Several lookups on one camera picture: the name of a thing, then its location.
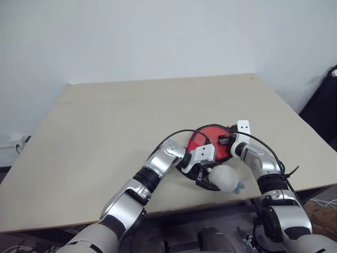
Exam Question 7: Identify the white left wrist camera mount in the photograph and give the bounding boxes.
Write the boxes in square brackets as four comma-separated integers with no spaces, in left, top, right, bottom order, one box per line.
[181,143,216,174]

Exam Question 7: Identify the red black paddle case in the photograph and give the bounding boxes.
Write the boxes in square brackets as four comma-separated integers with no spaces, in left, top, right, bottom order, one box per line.
[175,123,237,186]

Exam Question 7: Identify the red round plate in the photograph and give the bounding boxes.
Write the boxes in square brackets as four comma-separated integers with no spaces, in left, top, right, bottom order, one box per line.
[188,125,234,161]

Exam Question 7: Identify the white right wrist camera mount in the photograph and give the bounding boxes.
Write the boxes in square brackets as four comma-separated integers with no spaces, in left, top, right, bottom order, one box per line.
[230,120,251,157]

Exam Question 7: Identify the white thin floor cables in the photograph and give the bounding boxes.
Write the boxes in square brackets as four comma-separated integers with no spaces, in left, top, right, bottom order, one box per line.
[307,196,337,209]

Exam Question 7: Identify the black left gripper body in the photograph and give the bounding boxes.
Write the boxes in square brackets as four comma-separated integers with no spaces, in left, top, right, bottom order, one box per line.
[187,161,212,183]

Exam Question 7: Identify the large black fabric object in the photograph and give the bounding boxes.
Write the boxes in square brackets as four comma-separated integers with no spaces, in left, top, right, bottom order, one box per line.
[299,64,337,155]

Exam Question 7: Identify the brown crumpled fabric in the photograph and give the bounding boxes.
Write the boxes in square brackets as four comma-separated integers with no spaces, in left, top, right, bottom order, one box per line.
[302,201,337,238]

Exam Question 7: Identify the small silver metal bracket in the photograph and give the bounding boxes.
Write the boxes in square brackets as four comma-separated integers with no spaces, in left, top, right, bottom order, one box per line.
[237,226,255,247]

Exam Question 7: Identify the dark rounded shape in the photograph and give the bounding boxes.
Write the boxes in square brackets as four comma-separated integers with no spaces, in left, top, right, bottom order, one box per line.
[197,226,238,253]

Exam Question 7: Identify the white power socket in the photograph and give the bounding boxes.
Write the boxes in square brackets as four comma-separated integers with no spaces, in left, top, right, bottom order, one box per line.
[0,134,32,154]

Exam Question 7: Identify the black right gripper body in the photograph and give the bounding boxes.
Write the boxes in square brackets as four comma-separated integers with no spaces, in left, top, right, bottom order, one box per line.
[225,131,240,148]

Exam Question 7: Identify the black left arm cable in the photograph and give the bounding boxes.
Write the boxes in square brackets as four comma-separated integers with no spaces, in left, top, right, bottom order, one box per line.
[149,129,212,159]

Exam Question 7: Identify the grey plush zipper charm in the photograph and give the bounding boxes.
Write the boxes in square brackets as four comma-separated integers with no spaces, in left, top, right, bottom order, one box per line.
[206,165,247,196]

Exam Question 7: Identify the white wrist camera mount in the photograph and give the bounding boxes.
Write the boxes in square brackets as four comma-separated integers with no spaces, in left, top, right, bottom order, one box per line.
[230,120,251,157]
[181,143,216,174]

